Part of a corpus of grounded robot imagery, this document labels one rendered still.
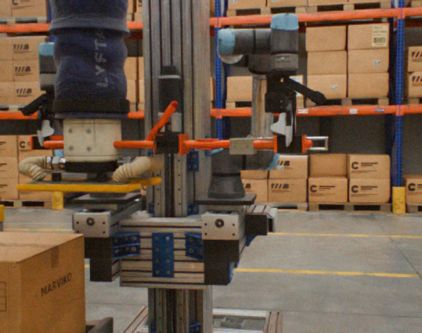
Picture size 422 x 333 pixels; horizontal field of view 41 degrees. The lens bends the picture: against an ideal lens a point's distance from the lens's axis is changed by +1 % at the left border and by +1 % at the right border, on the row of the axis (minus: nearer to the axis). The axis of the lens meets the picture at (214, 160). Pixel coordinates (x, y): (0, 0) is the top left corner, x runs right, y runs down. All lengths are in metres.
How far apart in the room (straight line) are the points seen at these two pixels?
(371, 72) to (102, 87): 7.46
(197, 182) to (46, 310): 0.88
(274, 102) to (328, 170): 7.77
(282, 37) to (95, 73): 0.54
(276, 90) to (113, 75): 0.48
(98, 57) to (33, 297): 0.72
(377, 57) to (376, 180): 1.84
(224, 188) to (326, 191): 6.73
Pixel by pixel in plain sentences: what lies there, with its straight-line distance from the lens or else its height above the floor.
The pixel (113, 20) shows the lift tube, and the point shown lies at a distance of 1.70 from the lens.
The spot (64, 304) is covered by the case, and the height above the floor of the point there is 0.75.
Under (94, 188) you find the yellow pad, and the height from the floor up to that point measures 1.15.
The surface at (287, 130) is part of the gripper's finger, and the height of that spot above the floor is 1.31.
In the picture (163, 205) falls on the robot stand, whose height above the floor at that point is 0.99.
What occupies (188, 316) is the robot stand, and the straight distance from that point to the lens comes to 2.48.
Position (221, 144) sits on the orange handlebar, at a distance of 1.59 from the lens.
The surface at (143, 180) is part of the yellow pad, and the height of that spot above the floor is 1.15.
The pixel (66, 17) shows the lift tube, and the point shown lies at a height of 1.63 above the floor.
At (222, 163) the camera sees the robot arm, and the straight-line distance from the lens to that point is 2.19.
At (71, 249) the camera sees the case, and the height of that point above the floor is 0.92.
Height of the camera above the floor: 1.32
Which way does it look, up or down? 3 degrees down
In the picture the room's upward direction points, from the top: 1 degrees counter-clockwise
